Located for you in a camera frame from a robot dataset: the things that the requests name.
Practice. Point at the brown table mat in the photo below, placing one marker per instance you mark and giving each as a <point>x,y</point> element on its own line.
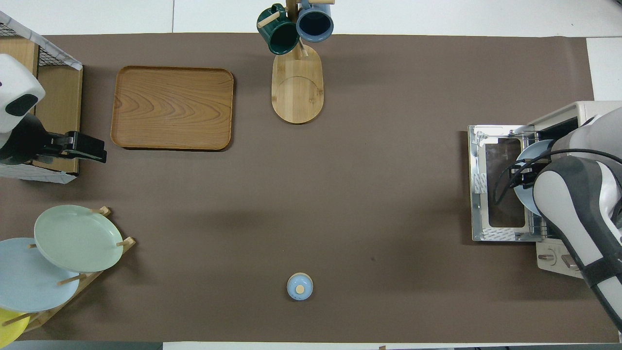
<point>340,194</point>

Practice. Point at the light blue racked plate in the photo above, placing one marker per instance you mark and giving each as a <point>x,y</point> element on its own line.
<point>29,282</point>

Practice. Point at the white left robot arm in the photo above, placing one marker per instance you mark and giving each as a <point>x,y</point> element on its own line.
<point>17,92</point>

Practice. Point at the small blue bell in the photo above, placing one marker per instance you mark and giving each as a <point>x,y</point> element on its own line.
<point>300,287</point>

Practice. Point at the wooden shelf box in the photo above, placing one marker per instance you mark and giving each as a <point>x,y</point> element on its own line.
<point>63,107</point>

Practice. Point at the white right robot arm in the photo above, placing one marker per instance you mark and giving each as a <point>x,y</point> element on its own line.
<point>573,204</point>

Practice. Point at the dark green mug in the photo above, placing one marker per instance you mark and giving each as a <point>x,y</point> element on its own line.
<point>279,34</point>

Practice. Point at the white toaster oven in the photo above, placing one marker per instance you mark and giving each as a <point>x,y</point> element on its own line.
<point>559,116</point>

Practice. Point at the yellow plate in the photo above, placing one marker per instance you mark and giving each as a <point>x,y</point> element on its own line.
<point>9,330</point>

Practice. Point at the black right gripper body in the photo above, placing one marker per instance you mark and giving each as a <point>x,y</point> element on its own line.
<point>527,177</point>

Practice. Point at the oven door with glass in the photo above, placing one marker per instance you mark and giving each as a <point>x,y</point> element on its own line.
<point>486,218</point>

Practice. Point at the pale green plate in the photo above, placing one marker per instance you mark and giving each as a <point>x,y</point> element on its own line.
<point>77,238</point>

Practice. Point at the wooden mug tree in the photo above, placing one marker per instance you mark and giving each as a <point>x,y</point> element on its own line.
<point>297,92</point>

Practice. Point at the wooden plate rack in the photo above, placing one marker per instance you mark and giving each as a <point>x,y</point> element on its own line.
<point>127,241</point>

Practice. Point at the blue mug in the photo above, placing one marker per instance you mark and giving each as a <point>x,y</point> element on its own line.
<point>315,22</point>

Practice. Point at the wooden serving tray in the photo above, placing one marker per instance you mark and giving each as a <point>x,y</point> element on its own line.
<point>172,107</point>

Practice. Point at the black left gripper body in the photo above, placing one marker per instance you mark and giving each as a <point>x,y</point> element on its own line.
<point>53,146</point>

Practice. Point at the metal oven rack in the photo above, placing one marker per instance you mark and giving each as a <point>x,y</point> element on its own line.
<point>537,226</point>

